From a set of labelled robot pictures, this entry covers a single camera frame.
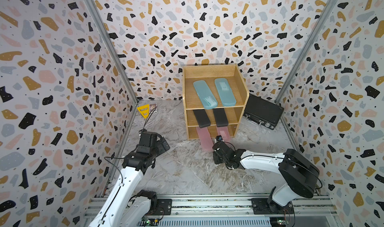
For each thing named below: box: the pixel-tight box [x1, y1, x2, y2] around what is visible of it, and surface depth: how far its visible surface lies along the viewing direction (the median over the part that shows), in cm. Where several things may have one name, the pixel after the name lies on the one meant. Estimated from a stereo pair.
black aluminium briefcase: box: [243, 93, 285, 131], surface depth 110 cm
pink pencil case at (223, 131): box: [217, 126, 231, 142], surface depth 100 cm
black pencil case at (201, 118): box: [192, 109, 211, 129], surface depth 90 cm
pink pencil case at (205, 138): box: [196, 127, 214, 151], surface depth 99 cm
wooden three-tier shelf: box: [182, 64, 250, 141], surface depth 88 cm
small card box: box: [149, 103, 158, 113], surface depth 119 cm
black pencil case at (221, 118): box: [212, 108, 229, 128], surface depth 90 cm
